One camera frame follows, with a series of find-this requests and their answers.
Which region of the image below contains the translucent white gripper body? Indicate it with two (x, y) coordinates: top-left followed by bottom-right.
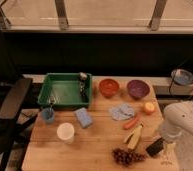
(158, 122), (182, 160)

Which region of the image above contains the black eraser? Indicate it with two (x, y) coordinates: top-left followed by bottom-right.
(146, 138), (163, 157)

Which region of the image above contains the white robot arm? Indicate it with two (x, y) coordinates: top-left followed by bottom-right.
(158, 101), (193, 159)

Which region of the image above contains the metal spoon in tray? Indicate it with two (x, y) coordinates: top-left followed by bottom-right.
(79, 72), (88, 102)

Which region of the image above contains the green plastic tray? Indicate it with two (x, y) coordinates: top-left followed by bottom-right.
(38, 73), (92, 109)

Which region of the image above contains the apple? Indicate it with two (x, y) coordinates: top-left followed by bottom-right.
(143, 102), (156, 115)

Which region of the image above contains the yellow banana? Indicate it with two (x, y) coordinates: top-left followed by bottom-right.
(124, 124), (143, 150)

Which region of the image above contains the orange carrot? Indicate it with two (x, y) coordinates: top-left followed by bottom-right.
(123, 114), (141, 130)

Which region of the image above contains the blue crumpled cloth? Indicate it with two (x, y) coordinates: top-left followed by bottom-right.
(109, 103), (135, 121)

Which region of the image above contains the bunch of dark grapes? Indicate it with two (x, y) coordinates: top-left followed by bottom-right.
(112, 148), (145, 167)

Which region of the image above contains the purple bowl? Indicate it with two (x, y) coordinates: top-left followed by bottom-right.
(127, 80), (150, 99)

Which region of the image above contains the grey round plate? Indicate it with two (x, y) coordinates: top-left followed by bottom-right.
(171, 69), (193, 86)

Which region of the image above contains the orange bowl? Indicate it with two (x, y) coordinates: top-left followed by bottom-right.
(99, 79), (119, 98)

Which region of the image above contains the blue sponge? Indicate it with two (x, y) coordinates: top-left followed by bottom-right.
(75, 108), (93, 128)

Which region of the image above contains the wooden cutting board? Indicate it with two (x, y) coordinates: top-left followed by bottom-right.
(21, 76), (180, 171)

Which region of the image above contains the white paper cup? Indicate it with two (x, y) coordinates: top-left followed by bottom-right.
(57, 123), (75, 144)

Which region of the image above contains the small blue cup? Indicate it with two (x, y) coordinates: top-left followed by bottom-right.
(41, 107), (54, 124)

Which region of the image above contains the metal fork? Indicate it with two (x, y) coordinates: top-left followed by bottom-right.
(48, 95), (56, 108)

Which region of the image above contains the black office chair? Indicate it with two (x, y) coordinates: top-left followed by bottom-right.
(0, 78), (37, 171)

